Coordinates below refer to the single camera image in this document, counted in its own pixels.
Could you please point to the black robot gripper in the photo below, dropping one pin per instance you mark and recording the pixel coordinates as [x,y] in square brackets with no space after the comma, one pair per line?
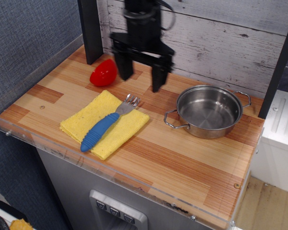
[143,35]

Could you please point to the stainless steel pot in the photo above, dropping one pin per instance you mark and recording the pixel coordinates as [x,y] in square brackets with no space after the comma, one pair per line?
[207,112]

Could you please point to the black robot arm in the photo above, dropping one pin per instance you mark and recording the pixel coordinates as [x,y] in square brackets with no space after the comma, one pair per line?
[151,7]

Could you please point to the yellow folded napkin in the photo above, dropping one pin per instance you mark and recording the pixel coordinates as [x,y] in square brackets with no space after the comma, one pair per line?
[104,104]

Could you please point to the red plastic egg half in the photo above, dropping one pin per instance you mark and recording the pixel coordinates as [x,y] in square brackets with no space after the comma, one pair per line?
[104,74]

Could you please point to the clear acrylic table guard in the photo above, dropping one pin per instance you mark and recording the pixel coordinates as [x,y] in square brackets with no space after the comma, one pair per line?
[202,179]

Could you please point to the grey toy fridge cabinet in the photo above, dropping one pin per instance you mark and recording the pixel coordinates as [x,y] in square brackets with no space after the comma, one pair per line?
[73,185]

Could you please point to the silver dispenser button panel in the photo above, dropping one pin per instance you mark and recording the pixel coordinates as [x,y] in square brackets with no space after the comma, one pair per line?
[111,214]

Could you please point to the white side cabinet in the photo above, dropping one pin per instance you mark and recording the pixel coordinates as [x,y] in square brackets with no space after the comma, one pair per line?
[270,160]

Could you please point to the blue handled metal fork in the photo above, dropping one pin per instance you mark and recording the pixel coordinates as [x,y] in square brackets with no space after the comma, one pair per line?
[99,129]

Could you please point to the dark right frame post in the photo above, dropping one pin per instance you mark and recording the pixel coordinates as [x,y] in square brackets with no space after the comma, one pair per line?
[277,75]

